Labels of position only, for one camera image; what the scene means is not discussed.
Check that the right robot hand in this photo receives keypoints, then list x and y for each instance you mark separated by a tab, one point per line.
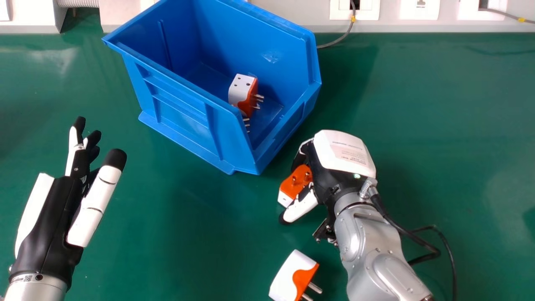
338	167

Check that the white wall socket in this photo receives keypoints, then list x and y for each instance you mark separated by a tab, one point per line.
355	8
419	8
480	9

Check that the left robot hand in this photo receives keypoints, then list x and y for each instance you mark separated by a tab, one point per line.
54	217

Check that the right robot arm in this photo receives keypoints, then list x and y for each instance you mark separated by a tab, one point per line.
372	251

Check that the white-and-orange plug adapter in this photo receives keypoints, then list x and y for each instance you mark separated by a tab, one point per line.
243	94
294	277
294	184

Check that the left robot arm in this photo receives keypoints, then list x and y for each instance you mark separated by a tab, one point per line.
33	289

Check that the blue plastic bin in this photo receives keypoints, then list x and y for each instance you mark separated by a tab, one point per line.
217	79

